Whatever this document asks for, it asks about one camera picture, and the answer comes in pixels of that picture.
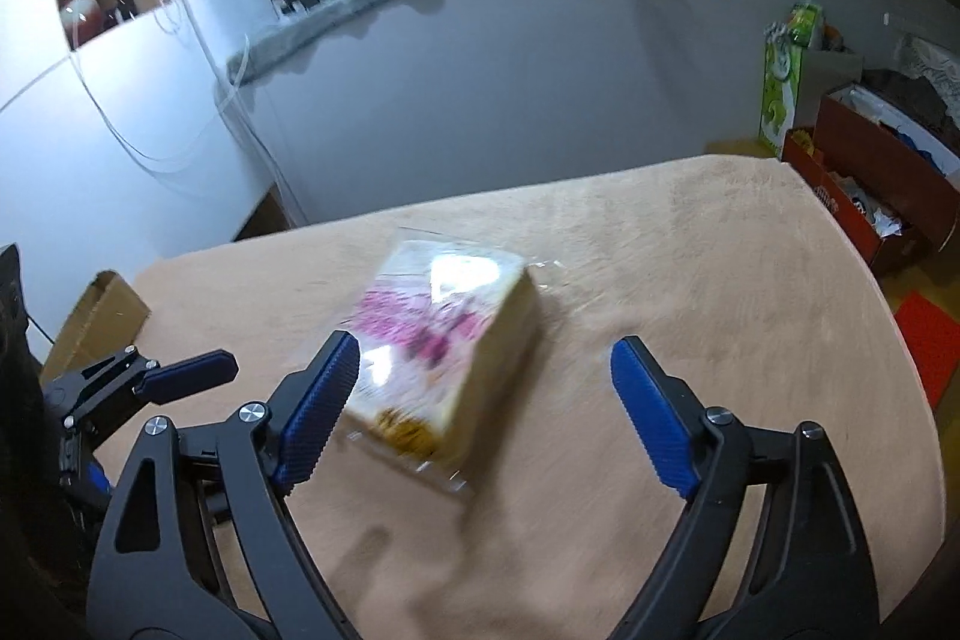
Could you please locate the grey padded sill cover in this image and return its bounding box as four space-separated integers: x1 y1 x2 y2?
225 0 710 82

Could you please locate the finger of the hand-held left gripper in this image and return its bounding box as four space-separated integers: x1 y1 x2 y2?
43 346 240 432

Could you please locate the green and white carton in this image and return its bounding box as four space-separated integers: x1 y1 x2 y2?
756 0 865 158

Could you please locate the dark cloth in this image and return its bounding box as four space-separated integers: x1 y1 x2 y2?
862 68 960 139

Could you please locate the brown-red cardboard box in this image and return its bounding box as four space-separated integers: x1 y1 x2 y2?
814 83 960 255

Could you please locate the yellow bread packet pink print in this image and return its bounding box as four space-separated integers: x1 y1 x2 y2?
334 227 560 498

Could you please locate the orange-red cardboard box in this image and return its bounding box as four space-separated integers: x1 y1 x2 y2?
780 126 914 277

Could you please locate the white lace cloth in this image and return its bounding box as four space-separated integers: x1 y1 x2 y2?
898 32 960 120

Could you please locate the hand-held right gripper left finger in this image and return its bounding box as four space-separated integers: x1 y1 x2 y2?
86 330 362 640

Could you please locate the orange floor mat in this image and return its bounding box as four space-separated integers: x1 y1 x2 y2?
892 289 960 410

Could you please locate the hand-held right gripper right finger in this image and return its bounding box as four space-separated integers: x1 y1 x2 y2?
610 335 878 640

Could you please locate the white cable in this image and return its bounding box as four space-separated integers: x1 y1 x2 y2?
0 0 312 225

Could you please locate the red round vase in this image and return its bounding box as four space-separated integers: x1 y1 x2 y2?
60 0 102 45

